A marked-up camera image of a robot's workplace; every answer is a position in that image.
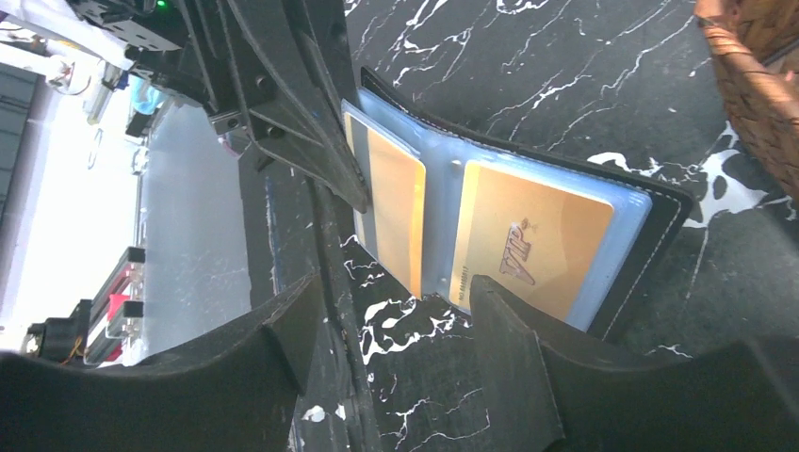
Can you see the brown woven divided basket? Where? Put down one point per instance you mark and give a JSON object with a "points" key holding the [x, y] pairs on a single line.
{"points": [[753, 47]]}

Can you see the gold VIP credit card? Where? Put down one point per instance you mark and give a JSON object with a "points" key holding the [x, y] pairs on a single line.
{"points": [[536, 240]]}

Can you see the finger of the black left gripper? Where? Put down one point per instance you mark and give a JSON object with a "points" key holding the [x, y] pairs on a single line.
{"points": [[290, 67]]}

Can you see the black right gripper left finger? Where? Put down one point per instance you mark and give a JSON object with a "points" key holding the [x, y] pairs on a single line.
{"points": [[234, 388]]}

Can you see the aluminium frame rail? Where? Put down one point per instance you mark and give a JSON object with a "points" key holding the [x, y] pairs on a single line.
{"points": [[98, 329]]}

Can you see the gold striped credit card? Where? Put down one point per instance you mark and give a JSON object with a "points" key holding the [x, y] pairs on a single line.
{"points": [[391, 229]]}

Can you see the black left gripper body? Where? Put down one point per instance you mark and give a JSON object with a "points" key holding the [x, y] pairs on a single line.
{"points": [[170, 43]]}

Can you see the black leather card holder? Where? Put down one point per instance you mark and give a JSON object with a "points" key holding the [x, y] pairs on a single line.
{"points": [[647, 212]]}

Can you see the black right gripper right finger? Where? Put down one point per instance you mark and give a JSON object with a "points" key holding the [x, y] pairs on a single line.
{"points": [[551, 387]]}

